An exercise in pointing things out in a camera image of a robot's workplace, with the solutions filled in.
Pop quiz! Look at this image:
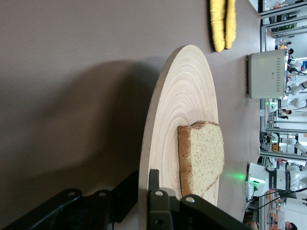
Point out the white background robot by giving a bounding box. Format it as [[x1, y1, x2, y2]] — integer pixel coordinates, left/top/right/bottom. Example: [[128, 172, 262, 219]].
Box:
[[286, 80, 307, 109]]

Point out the black right base cable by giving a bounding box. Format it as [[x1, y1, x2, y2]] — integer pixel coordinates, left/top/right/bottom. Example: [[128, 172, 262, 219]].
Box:
[[244, 186, 307, 213]]

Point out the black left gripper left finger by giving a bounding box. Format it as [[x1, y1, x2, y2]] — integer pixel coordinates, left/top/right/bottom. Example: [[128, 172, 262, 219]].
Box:
[[0, 170, 139, 230]]

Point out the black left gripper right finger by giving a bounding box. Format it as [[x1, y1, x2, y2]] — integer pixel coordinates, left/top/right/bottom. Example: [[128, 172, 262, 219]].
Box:
[[146, 169, 251, 230]]

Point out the round wooden plate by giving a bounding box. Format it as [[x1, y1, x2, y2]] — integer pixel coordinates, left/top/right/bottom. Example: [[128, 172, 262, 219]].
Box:
[[138, 44, 219, 230]]

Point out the slice of brown toast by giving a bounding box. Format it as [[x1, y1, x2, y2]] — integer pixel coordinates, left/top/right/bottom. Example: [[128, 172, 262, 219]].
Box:
[[177, 121, 225, 199]]

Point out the beige and chrome toaster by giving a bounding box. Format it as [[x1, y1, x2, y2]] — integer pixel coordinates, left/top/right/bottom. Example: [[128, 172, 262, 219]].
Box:
[[245, 48, 290, 100]]

